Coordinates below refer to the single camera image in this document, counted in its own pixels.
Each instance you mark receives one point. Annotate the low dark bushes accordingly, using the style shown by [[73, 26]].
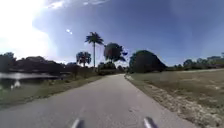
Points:
[[106, 68]]

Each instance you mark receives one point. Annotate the dark round tree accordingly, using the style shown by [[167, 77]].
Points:
[[113, 51]]

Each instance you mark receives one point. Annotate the robot's own part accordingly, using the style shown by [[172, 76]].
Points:
[[147, 123], [76, 124]]

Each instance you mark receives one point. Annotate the pond water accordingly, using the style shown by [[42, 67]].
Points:
[[20, 76]]

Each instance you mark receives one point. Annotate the dry grass field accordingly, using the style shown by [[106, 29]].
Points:
[[186, 86]]

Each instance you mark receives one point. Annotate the large dark bushy tree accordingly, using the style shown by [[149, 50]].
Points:
[[145, 61]]

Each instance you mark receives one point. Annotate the green grass verge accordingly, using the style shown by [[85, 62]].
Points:
[[40, 90]]

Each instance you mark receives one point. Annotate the row of distant trees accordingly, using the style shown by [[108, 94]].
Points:
[[203, 63]]

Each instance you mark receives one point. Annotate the grey asphalt road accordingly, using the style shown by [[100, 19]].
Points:
[[106, 100]]

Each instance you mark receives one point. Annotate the dark treeline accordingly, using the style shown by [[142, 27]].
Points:
[[36, 64]]

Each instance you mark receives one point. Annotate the tall palm tree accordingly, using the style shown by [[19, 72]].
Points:
[[94, 38]]

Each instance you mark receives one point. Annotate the short palm tree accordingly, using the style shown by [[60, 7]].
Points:
[[83, 57]]

